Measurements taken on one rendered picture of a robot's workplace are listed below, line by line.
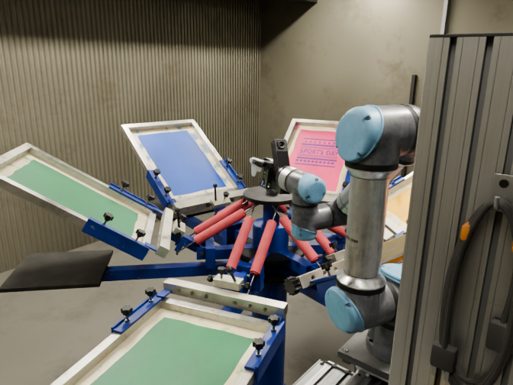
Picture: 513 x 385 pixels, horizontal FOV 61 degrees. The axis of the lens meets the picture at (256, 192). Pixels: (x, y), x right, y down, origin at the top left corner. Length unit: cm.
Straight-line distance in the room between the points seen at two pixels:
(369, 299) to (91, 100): 433
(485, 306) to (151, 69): 504
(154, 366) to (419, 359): 109
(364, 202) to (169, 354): 103
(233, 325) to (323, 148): 182
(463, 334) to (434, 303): 6
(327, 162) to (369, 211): 224
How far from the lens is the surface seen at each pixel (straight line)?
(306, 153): 332
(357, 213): 100
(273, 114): 682
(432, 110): 68
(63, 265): 256
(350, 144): 95
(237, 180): 307
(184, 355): 174
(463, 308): 75
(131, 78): 533
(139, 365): 172
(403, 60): 582
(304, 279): 181
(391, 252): 185
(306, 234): 125
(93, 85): 507
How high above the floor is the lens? 199
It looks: 16 degrees down
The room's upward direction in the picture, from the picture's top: 1 degrees clockwise
